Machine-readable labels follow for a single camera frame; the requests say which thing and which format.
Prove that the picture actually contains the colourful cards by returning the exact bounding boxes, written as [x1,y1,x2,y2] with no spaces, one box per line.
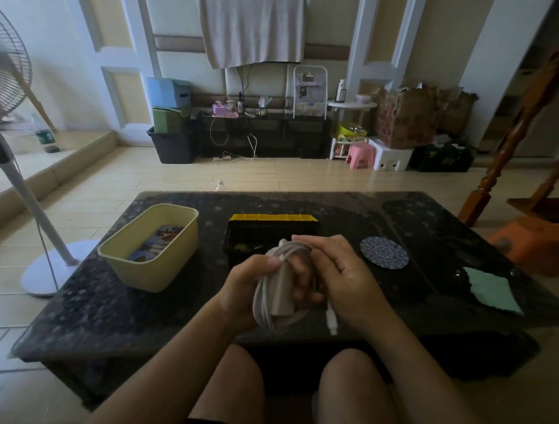
[128,225,184,263]

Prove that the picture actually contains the blue storage box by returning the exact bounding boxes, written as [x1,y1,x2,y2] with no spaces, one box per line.
[146,77,193,110]

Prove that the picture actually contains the white cable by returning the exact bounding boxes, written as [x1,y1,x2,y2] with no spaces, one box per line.
[252,239,339,337]

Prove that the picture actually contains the pink tissue box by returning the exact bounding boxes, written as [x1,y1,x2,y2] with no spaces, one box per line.
[212,101,239,119]

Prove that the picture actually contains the person's left forearm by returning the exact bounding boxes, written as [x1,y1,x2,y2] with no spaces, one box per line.
[82,301,245,424]

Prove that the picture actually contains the brown wooden chair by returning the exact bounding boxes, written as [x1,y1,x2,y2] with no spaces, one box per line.
[457,48,559,228]

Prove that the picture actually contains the black plastic crate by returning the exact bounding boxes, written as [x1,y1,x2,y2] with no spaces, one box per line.
[147,126,197,165]

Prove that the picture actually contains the beige hanging towel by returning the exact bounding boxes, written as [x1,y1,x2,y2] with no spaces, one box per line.
[197,0,306,70]

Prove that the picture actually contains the person's leg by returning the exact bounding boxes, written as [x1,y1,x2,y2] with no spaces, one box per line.
[315,348,400,424]
[185,344,266,424]

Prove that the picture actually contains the black bag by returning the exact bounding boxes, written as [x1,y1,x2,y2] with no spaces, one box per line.
[411,143,476,174]

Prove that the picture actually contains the blue patterned round coaster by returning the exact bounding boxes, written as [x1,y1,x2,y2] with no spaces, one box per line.
[360,236,410,270]

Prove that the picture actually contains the person's right hand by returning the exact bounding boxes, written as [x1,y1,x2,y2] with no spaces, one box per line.
[290,234,385,335]

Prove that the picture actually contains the green label plastic bottle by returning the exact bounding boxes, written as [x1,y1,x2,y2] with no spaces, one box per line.
[31,114,61,154]

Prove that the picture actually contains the green storage box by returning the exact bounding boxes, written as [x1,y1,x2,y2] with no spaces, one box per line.
[151,107,191,134]

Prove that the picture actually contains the pink plastic stool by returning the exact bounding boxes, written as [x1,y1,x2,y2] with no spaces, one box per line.
[345,143,376,170]

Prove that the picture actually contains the dark stone coffee table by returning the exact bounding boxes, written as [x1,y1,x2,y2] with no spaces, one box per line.
[9,190,559,411]

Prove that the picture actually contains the white round side table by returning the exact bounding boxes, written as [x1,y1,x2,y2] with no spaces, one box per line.
[327,100,378,132]

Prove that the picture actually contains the brown patterned paper bag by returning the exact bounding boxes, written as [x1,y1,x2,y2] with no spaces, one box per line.
[376,85,442,150]

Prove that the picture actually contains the black low cabinet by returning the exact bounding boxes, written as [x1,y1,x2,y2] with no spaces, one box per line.
[197,110,332,160]

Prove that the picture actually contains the green cloth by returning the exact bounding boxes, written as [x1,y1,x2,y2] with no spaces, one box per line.
[463,267,524,315]

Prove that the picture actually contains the person's left hand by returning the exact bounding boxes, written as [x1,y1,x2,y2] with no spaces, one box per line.
[217,254,326,333]

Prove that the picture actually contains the person's left leg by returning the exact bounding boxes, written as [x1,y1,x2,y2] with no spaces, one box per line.
[185,344,266,424]

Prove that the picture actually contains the yellow plastic bin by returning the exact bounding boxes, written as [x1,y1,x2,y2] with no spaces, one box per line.
[97,203,200,293]

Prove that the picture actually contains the white standing fan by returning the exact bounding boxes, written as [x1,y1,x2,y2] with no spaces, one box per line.
[0,9,100,298]

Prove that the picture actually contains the black and yellow toolbox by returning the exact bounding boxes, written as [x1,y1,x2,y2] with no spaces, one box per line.
[224,213,321,271]

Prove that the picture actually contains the white plastic stool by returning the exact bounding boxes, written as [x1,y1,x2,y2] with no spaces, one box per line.
[368,137,414,172]

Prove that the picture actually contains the person's right leg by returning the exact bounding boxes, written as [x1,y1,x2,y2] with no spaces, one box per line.
[315,348,400,424]

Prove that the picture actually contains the person's right forearm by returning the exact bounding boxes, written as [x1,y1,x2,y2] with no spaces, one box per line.
[349,301,483,424]

